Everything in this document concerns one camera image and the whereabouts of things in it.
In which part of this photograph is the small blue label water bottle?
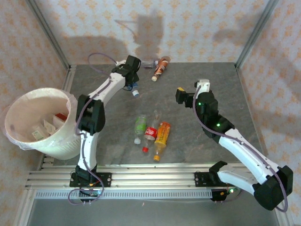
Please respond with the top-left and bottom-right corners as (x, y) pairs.
(127, 81), (141, 97)

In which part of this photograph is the brown coffee drink bottle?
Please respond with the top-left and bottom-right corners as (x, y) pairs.
(151, 56), (171, 82)

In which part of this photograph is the orange juice bottle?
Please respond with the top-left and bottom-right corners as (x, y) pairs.
(153, 121), (171, 162)

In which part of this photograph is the green label clear bottle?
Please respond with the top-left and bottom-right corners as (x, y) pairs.
(134, 114), (147, 145)

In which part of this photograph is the red label cola bottle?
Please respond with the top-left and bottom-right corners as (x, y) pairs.
(142, 110), (161, 153)

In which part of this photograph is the clear plastic bin liner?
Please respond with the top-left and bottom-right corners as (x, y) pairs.
(2, 87), (78, 151)

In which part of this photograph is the white round waste bin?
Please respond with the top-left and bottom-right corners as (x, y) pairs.
(2, 87), (83, 161)

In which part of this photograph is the clear ribbed bottle bluish cap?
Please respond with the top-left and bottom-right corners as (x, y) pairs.
(140, 59), (158, 69)

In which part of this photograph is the black controller board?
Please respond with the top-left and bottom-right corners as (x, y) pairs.
(211, 187), (238, 203)
(79, 188), (102, 203)

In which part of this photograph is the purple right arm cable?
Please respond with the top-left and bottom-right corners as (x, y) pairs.
(192, 86), (289, 212)

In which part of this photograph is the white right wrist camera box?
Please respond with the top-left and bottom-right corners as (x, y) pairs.
(194, 79), (210, 95)

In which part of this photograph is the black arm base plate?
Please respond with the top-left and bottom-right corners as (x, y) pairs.
(194, 171), (237, 188)
(70, 172), (112, 188)

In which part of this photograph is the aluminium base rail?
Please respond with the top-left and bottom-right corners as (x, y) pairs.
(24, 163), (282, 190)

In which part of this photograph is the aluminium frame post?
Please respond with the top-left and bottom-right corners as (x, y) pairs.
(24, 0), (71, 70)
(235, 0), (280, 69)

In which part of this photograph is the white slotted cable duct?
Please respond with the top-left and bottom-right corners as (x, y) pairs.
(34, 190), (214, 200)

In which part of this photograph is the aluminium lower frame bar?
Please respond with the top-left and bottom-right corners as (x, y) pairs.
(270, 188), (294, 226)
(14, 189), (36, 226)

